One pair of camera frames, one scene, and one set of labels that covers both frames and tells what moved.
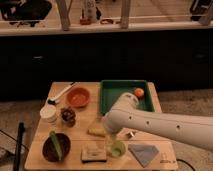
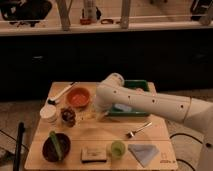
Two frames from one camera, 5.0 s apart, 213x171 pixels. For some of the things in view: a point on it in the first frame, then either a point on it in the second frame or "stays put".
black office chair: [25, 11] stays put
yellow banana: [97, 130] -> [88, 115]
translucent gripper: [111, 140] -> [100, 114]
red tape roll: [84, 21] stays put
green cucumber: [56, 144] stays put
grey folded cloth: [144, 153] stays put
